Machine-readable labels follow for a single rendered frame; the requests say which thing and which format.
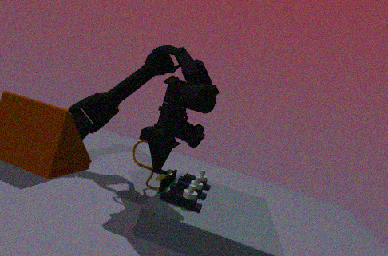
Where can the black pin header strip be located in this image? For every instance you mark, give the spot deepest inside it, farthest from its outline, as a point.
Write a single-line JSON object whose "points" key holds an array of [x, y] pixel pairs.
{"points": [[167, 181]]}

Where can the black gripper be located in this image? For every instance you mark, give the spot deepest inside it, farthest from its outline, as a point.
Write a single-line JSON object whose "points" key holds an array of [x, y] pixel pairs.
{"points": [[160, 138]]}

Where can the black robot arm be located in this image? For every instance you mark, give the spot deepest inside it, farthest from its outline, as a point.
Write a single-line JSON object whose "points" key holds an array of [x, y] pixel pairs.
{"points": [[197, 94]]}

